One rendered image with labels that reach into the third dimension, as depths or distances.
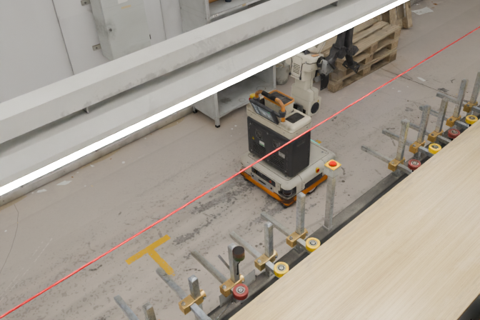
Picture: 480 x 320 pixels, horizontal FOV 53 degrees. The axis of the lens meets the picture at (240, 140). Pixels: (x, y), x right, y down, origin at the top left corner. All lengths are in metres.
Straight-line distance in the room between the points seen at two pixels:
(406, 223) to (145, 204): 2.38
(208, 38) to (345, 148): 3.78
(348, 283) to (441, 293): 0.45
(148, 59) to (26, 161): 0.36
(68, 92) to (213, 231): 3.10
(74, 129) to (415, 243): 2.15
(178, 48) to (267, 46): 0.31
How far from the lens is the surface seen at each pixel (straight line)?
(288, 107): 3.92
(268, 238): 2.65
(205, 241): 4.04
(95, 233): 4.33
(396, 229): 2.94
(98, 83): 1.15
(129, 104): 1.20
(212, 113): 5.22
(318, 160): 4.33
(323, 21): 1.60
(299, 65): 3.96
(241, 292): 2.58
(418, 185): 3.25
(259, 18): 1.40
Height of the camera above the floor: 2.99
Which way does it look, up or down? 36 degrees down
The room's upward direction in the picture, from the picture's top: 4 degrees counter-clockwise
